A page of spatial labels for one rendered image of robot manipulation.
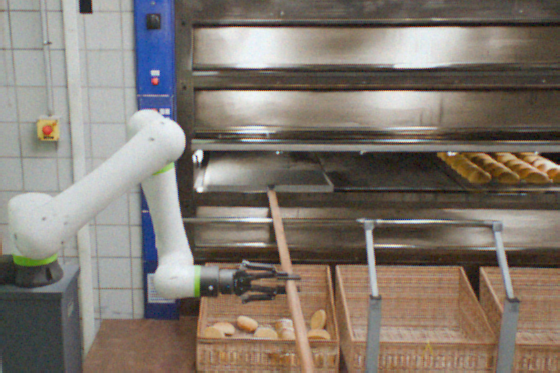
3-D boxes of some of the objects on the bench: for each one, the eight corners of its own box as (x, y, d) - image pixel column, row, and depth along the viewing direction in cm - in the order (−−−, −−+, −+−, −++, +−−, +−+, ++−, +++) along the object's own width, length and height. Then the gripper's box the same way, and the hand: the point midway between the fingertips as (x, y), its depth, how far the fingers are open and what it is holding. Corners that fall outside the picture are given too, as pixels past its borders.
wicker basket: (331, 320, 308) (333, 263, 300) (456, 322, 307) (462, 265, 299) (348, 378, 261) (351, 312, 254) (497, 380, 260) (504, 314, 253)
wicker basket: (204, 318, 310) (203, 261, 303) (327, 321, 308) (330, 264, 300) (194, 374, 264) (193, 308, 256) (340, 378, 261) (343, 312, 253)
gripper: (220, 251, 201) (300, 252, 201) (220, 301, 206) (298, 302, 205) (219, 261, 194) (302, 262, 194) (219, 312, 198) (300, 313, 198)
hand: (288, 282), depth 199 cm, fingers closed on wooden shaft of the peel, 3 cm apart
